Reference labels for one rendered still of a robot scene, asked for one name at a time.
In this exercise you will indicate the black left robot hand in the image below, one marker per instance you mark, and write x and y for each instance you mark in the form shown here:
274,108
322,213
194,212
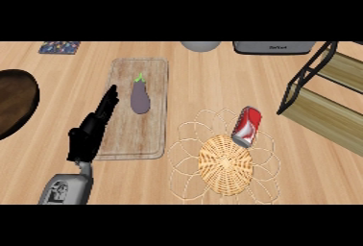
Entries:
91,129

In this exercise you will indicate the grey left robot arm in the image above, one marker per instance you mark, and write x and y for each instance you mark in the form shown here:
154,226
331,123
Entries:
66,187

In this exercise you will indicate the woven wicker placemat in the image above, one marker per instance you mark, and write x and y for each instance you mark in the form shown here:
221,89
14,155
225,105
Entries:
227,163

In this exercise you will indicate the black-framed wooden tiered shelf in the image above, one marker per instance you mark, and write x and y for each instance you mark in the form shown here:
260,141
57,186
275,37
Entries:
327,105

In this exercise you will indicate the pale wooden cutting board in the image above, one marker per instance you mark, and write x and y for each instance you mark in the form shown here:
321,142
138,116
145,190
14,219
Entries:
135,118

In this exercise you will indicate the purple eggplant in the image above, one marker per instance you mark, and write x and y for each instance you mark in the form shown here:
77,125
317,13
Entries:
139,97

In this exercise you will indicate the dark brown wooden bowl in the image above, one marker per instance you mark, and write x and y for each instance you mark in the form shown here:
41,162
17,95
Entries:
14,101

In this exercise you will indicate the red and white can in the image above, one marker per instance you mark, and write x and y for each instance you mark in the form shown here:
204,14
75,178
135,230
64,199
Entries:
249,126

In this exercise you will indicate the grey round bowl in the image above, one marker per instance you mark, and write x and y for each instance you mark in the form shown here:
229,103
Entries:
200,45

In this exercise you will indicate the grey appliance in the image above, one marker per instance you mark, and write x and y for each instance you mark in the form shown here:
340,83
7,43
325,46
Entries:
274,47

